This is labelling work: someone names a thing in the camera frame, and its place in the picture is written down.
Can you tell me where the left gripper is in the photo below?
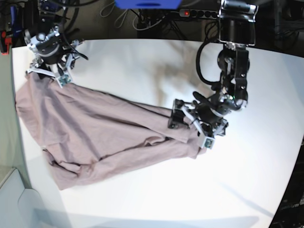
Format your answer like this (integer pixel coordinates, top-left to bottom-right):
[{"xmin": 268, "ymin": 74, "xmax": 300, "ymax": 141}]
[{"xmin": 168, "ymin": 92, "xmax": 228, "ymax": 135}]

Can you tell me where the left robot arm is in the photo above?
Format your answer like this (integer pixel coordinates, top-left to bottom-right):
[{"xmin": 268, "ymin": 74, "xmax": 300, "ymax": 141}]
[{"xmin": 168, "ymin": 0, "xmax": 258, "ymax": 136}]

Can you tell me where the red black clamp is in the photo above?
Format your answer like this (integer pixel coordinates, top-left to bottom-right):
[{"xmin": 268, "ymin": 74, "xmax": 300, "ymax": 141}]
[{"xmin": 0, "ymin": 22, "xmax": 12, "ymax": 55}]

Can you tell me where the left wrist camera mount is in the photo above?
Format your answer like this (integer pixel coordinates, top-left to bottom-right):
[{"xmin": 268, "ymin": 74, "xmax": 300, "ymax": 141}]
[{"xmin": 168, "ymin": 99, "xmax": 228, "ymax": 149}]

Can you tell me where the pink t-shirt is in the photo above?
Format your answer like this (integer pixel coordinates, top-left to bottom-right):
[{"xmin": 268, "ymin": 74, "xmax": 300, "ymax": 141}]
[{"xmin": 16, "ymin": 73, "xmax": 205, "ymax": 190}]

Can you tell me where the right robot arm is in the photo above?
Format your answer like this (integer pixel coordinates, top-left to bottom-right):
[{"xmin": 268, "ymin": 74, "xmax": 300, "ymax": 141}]
[{"xmin": 23, "ymin": 0, "xmax": 85, "ymax": 80}]

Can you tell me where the blue box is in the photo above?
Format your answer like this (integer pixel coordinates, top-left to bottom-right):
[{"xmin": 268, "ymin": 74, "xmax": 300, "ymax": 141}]
[{"xmin": 115, "ymin": 0, "xmax": 181, "ymax": 10}]

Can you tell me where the black power strip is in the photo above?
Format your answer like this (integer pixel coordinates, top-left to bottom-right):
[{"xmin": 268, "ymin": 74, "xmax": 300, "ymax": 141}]
[{"xmin": 179, "ymin": 9, "xmax": 218, "ymax": 19}]

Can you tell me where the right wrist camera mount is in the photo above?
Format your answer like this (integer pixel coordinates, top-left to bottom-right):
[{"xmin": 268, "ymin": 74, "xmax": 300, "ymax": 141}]
[{"xmin": 25, "ymin": 39, "xmax": 84, "ymax": 88}]

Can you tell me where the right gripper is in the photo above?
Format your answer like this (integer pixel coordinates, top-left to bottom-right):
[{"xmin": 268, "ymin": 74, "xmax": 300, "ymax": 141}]
[{"xmin": 42, "ymin": 53, "xmax": 76, "ymax": 76}]

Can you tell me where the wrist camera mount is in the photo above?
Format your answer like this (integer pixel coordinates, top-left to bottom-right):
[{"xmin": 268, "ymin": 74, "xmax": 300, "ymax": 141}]
[
  {"xmin": 168, "ymin": 99, "xmax": 228, "ymax": 149},
  {"xmin": 25, "ymin": 39, "xmax": 84, "ymax": 88}
]

